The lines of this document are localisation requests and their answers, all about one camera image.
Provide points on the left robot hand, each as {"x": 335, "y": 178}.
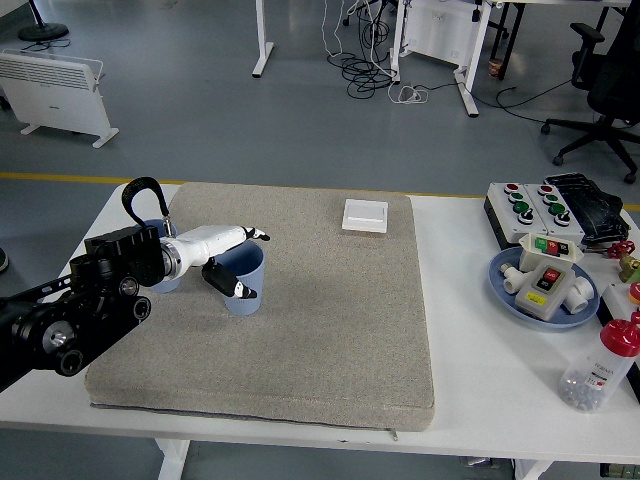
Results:
{"x": 210, "y": 240}

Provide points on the blue ribbed plastic cup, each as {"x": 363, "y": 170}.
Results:
{"x": 245, "y": 307}
{"x": 167, "y": 288}

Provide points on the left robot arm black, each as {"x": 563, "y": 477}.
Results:
{"x": 100, "y": 300}

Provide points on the white push-button control box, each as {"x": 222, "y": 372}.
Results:
{"x": 502, "y": 210}
{"x": 540, "y": 210}

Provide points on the grey-brown cushion mat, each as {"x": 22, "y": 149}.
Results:
{"x": 300, "y": 325}

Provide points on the dark shoe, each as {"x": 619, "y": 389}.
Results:
{"x": 3, "y": 261}

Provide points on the white panel heater ribbed top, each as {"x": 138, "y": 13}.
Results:
{"x": 55, "y": 100}

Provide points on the white desk leg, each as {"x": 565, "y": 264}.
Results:
{"x": 262, "y": 35}
{"x": 470, "y": 95}
{"x": 397, "y": 50}

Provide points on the black round stand base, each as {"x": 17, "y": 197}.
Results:
{"x": 42, "y": 31}

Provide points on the blue round plate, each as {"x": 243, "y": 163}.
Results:
{"x": 505, "y": 305}

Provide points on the white pvc pipe fitting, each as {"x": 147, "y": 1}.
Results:
{"x": 582, "y": 295}
{"x": 512, "y": 285}

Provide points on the white table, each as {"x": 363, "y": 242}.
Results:
{"x": 475, "y": 400}

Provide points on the small can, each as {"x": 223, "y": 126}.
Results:
{"x": 496, "y": 68}

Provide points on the black desk leg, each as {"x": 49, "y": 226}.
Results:
{"x": 512, "y": 30}

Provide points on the clear bottle red cap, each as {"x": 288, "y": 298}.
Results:
{"x": 600, "y": 365}

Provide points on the red emergency stop button box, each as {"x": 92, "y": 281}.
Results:
{"x": 620, "y": 300}

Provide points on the black office chair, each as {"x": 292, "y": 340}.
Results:
{"x": 615, "y": 80}

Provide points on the white wall switch panel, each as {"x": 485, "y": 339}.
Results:
{"x": 366, "y": 215}

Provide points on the beige green-red button switch box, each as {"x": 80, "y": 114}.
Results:
{"x": 532, "y": 255}

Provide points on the beige red-black button switch box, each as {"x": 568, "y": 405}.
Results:
{"x": 537, "y": 300}

